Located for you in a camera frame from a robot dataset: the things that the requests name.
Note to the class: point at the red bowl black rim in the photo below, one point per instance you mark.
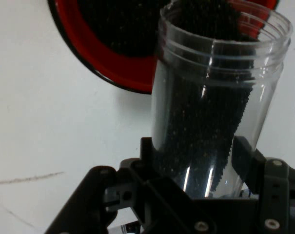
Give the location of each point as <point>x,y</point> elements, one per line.
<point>118,70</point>

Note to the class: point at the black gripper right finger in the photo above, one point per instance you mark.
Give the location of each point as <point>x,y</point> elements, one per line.
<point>274,195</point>

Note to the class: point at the black seeds pile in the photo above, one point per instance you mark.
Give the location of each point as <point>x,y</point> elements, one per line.
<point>118,29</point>

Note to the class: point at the clear plastic jar black seeds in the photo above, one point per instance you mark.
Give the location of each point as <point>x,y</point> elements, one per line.
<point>198,122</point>

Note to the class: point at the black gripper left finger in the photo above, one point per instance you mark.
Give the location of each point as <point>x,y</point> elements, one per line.
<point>157,207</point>

